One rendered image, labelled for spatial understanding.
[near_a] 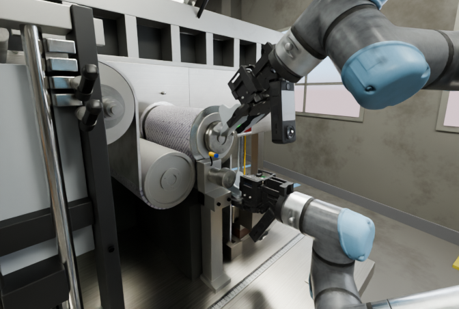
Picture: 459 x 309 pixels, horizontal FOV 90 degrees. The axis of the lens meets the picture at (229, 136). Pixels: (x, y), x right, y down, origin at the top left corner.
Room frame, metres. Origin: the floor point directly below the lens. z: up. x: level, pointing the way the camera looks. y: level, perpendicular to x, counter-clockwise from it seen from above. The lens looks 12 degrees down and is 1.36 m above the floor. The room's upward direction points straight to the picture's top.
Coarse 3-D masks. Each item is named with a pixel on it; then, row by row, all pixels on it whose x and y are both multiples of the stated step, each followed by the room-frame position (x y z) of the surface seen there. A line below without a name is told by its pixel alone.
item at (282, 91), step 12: (276, 84) 0.41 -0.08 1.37; (288, 84) 0.42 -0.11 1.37; (276, 96) 0.41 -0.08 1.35; (288, 96) 0.42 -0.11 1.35; (276, 108) 0.41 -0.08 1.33; (288, 108) 0.42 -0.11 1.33; (276, 120) 0.41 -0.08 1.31; (288, 120) 0.41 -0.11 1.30; (276, 132) 0.41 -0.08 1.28; (288, 132) 0.40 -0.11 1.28
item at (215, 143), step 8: (208, 128) 0.51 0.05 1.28; (216, 128) 0.51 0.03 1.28; (208, 136) 0.49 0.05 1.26; (216, 136) 0.51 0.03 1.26; (224, 136) 0.52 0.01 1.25; (232, 136) 0.54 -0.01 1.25; (208, 144) 0.50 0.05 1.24; (216, 144) 0.51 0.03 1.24; (224, 144) 0.52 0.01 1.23; (216, 152) 0.51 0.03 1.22
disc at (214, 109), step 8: (200, 112) 0.50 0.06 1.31; (208, 112) 0.52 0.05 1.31; (216, 112) 0.53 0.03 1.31; (200, 120) 0.50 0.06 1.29; (192, 128) 0.49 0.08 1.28; (192, 136) 0.49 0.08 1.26; (192, 144) 0.49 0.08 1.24; (232, 144) 0.57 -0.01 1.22; (192, 152) 0.49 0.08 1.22; (224, 160) 0.55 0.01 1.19
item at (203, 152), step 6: (210, 114) 0.52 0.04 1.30; (216, 114) 0.53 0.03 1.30; (204, 120) 0.51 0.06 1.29; (210, 120) 0.52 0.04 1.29; (216, 120) 0.53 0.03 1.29; (204, 126) 0.51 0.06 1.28; (198, 132) 0.49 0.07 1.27; (204, 132) 0.51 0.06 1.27; (198, 138) 0.49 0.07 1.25; (198, 144) 0.49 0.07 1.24; (198, 150) 0.50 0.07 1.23; (204, 150) 0.50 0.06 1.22; (228, 150) 0.56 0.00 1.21; (204, 156) 0.50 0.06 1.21; (222, 156) 0.54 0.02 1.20
